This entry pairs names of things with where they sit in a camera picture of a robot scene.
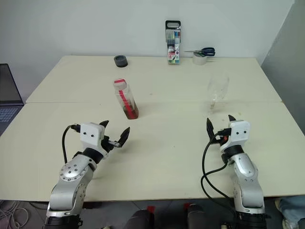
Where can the grey laptop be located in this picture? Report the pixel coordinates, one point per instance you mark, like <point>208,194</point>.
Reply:
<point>8,90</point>

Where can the person's blue jeans leg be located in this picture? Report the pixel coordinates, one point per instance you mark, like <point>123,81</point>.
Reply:
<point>293,207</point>

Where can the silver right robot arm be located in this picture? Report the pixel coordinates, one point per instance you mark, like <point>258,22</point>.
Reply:
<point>246,176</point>

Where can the marker pen pack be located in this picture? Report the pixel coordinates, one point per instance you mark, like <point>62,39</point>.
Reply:
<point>173,51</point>

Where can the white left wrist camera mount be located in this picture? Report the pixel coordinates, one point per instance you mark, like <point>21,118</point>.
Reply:
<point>91,133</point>

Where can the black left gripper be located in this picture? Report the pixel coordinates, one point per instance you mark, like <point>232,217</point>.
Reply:
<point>106,143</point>

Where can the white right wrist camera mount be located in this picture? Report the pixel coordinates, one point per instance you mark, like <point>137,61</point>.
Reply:
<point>239,133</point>

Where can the dark rounded shape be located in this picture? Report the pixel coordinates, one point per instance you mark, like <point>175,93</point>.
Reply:
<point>140,219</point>
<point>196,218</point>

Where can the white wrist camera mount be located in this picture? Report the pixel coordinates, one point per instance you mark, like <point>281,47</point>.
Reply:
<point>239,133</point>
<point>91,133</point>

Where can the clear plastic cup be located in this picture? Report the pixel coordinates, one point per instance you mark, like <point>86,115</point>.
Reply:
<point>218,86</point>

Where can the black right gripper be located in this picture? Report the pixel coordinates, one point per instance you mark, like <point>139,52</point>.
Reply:
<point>221,137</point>

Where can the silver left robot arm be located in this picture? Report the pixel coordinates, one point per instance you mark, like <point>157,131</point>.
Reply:
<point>71,175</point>

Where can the black round holder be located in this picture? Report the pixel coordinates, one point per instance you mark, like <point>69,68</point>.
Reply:
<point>121,62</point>

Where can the white tape roll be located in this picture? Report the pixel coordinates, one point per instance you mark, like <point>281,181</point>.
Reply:
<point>199,60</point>

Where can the white shoe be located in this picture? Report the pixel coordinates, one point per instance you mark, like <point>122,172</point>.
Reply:
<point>278,204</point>

